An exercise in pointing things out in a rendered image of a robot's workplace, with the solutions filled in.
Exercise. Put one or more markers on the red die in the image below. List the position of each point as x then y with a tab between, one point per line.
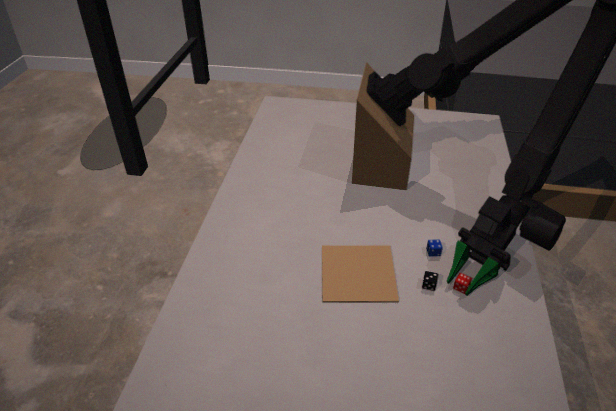
462	282

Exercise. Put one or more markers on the tan flat mat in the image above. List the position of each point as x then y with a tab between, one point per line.
358	273

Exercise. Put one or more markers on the black die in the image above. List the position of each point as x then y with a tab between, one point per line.
430	280

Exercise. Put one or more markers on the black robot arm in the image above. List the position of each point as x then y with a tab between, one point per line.
430	74

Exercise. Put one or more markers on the blue die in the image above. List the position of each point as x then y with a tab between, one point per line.
434	248

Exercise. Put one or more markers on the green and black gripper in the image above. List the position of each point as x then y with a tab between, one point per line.
470	241

